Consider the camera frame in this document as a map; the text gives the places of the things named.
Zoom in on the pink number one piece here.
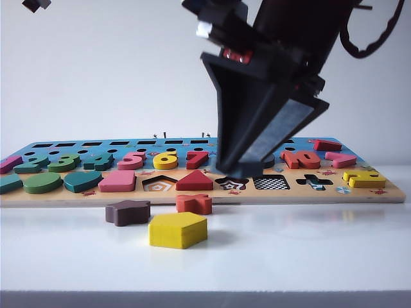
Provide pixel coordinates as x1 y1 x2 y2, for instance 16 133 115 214
0 156 24 175

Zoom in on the pink trapezoid block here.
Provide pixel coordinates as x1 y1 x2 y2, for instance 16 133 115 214
98 169 136 193

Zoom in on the black sleeved cable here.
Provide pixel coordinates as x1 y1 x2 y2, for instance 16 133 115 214
339 0 406 60

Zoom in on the green number three piece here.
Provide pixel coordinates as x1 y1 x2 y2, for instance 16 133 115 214
48 153 81 173

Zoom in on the dark blue number nine piece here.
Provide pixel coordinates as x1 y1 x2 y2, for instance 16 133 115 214
260 152 276 170

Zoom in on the pink angle sign piece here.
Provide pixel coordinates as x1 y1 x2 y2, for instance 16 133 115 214
324 152 357 169

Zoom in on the red number seven piece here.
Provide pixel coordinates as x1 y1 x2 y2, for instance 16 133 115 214
186 150 211 170

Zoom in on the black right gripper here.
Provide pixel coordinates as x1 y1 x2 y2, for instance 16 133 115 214
221 0 353 166

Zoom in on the orange cross block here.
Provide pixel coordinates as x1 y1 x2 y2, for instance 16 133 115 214
175 194 213 215

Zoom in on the teal semicircle block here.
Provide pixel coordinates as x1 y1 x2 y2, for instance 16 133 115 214
63 171 102 194

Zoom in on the red triangle block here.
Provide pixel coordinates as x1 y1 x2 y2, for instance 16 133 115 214
175 169 214 191

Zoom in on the dark blue square block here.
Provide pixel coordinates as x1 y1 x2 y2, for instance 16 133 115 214
231 156 265 179

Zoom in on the yellow number six piece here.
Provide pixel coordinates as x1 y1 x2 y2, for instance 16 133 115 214
152 150 179 171

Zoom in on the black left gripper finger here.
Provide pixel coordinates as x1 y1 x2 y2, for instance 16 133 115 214
21 0 52 13

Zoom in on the yellow sign piece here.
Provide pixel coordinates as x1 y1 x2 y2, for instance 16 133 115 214
342 171 387 189

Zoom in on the green oval block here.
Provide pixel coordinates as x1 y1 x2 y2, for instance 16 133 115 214
22 172 64 195

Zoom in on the red minus sign piece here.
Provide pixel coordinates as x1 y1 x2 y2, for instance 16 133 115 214
313 139 343 151

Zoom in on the colourful wooden puzzle board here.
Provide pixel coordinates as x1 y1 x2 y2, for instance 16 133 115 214
0 137 407 208

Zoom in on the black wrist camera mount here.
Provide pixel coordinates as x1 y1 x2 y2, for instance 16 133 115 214
181 0 258 44

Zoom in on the yellow pentagon block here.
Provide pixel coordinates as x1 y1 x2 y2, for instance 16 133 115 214
148 211 208 250

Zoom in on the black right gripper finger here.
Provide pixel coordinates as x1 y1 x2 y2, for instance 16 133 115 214
200 51 290 175

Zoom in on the pink number five piece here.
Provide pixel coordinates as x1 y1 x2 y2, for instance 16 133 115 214
117 150 147 171

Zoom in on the orange number ten piece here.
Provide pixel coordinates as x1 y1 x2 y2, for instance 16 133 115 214
280 150 322 170

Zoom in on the teal rectangle block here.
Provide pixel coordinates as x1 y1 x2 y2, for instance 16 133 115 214
0 175 24 195

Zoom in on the purple star block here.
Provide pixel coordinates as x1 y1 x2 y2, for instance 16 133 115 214
105 200 151 227

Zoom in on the dark teal number four piece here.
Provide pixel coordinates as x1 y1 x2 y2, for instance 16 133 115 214
82 153 115 172

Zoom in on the teal number two piece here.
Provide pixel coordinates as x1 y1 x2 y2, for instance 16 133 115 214
13 155 51 175

